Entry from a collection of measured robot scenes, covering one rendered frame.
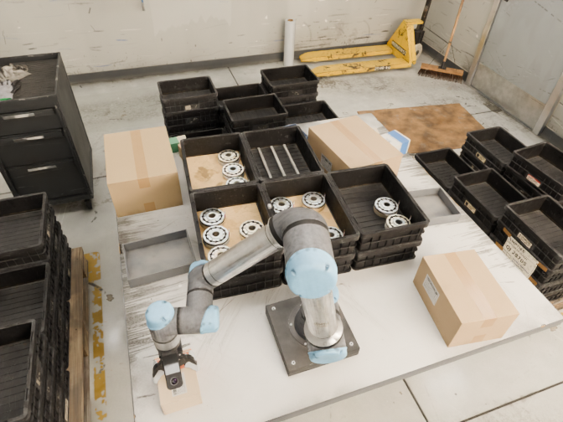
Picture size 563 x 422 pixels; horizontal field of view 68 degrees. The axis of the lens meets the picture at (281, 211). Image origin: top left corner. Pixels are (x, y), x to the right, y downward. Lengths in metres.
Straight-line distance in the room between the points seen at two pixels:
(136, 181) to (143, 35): 2.98
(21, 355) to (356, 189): 1.55
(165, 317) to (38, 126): 1.90
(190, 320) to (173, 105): 2.21
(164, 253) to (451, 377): 1.58
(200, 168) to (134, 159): 0.30
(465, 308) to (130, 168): 1.48
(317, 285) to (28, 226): 1.84
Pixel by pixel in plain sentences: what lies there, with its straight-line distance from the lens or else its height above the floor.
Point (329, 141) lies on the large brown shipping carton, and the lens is 2.14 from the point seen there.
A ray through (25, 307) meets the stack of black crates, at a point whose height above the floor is 0.38.
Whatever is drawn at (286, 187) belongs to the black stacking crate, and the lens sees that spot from 1.85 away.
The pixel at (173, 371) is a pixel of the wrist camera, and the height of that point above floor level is 0.90.
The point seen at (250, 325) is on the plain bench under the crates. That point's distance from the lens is 1.62.
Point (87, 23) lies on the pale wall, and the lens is 4.73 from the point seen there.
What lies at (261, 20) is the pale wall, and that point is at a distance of 4.95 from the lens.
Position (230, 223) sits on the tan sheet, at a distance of 1.77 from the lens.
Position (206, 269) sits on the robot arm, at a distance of 1.23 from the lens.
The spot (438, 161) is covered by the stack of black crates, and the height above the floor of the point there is 0.27.
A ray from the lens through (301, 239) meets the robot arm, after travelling 0.97.
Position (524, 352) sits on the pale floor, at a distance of 2.75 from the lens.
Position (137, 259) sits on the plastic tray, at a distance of 1.87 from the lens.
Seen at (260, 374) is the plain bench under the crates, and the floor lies 0.70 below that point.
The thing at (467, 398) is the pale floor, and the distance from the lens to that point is 2.47.
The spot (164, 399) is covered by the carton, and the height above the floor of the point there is 0.77.
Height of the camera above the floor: 2.08
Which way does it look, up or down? 43 degrees down
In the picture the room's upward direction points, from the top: 3 degrees clockwise
